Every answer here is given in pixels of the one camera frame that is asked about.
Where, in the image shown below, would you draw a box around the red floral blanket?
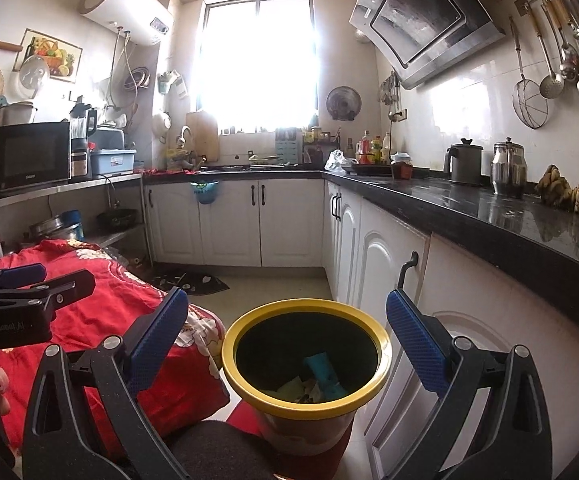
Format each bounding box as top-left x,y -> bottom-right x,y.
0,239 -> 231,466

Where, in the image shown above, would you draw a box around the dark spice jar rack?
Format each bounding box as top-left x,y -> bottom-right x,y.
303,127 -> 333,168

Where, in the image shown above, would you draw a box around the blue grey plastic dish tub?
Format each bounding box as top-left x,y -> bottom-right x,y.
90,149 -> 137,178

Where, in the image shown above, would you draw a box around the coiled hose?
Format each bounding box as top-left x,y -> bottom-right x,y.
129,65 -> 151,92

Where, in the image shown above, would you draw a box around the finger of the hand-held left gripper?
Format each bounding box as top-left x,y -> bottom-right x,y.
0,263 -> 47,293
0,269 -> 96,311

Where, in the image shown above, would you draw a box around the person's dark grey clothing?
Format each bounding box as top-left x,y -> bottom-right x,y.
164,420 -> 290,480

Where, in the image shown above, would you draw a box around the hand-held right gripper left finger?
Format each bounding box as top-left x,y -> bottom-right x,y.
22,286 -> 190,480

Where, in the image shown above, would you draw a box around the fruit wall poster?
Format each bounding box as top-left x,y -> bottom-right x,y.
13,29 -> 83,84

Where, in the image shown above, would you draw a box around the perforated steel ladle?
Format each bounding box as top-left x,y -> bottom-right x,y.
527,5 -> 566,100

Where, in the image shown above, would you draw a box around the steel kettle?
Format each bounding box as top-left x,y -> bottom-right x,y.
491,137 -> 527,197

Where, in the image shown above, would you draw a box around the grey dish drainer cover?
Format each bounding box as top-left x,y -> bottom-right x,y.
94,129 -> 126,151

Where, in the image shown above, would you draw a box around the grey lidded pot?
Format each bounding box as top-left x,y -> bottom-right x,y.
2,102 -> 37,125

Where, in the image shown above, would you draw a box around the white round plastic cover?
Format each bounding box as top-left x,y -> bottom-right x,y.
19,55 -> 51,98

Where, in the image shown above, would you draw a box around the small hanging utensil set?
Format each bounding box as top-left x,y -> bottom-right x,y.
380,72 -> 403,121

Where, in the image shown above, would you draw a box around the blue mesh scrubbing cloth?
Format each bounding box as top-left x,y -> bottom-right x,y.
303,353 -> 347,396

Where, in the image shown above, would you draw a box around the steel utensil hook rack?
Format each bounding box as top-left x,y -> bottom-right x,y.
514,0 -> 577,16

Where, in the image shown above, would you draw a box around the pale wrapper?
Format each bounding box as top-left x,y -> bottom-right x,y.
262,375 -> 310,401

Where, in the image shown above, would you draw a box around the black microwave oven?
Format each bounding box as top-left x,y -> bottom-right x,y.
0,121 -> 72,193

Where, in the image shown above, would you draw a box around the red jar white lid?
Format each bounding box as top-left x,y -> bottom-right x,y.
391,152 -> 414,180

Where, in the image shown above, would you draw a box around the blue tin can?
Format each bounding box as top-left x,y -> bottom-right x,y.
62,209 -> 85,241

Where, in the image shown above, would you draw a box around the white hanging colander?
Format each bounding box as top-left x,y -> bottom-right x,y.
152,110 -> 172,143

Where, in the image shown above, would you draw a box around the kitchen window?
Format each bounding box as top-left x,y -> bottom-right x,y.
199,0 -> 320,133

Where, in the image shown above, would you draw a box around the black silver blender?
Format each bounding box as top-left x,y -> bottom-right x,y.
69,102 -> 97,181

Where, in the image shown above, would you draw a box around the pale wooden cutting board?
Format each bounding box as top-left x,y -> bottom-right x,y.
185,110 -> 220,160

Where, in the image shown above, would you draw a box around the white wall holder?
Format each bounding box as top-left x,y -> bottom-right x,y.
156,70 -> 190,98

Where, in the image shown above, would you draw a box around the black wok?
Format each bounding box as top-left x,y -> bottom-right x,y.
96,208 -> 138,231

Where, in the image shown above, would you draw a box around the ginger roots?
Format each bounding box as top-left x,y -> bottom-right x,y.
535,165 -> 579,216

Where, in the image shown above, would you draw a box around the teal drawer organizer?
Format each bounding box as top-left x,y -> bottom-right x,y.
275,127 -> 300,163

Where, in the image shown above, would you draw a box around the blue hanging cabinet bin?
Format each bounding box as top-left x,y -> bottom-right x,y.
190,182 -> 220,206

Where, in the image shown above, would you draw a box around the yellow rimmed trash bin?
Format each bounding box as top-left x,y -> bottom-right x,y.
220,299 -> 393,466

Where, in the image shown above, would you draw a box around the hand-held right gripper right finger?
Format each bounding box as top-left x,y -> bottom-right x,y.
386,288 -> 553,480

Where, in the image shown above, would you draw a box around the dark floor mat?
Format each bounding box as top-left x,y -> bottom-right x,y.
152,270 -> 230,297

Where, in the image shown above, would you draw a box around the stainless steel shelf rack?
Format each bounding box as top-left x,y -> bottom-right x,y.
0,172 -> 150,261

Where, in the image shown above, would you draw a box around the white kitchen cabinets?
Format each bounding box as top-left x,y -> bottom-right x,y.
142,175 -> 579,480

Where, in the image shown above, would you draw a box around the black gas stove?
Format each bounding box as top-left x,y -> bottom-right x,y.
342,162 -> 430,178

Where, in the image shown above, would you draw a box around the dark grey kettle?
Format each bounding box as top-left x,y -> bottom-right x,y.
444,138 -> 484,186

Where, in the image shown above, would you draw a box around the grey round wall fan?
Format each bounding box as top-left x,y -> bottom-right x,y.
326,85 -> 361,122

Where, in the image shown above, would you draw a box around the wire skimmer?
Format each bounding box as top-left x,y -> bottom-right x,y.
508,16 -> 550,130

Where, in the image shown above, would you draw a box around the white water heater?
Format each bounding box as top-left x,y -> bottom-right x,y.
80,0 -> 174,46

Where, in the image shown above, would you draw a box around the steel glass range hood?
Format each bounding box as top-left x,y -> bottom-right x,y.
349,0 -> 507,91

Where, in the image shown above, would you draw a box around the steel soup ladle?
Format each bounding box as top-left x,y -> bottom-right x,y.
542,0 -> 579,82

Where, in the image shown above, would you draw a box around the steel cooking pot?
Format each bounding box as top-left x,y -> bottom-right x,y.
29,214 -> 77,241

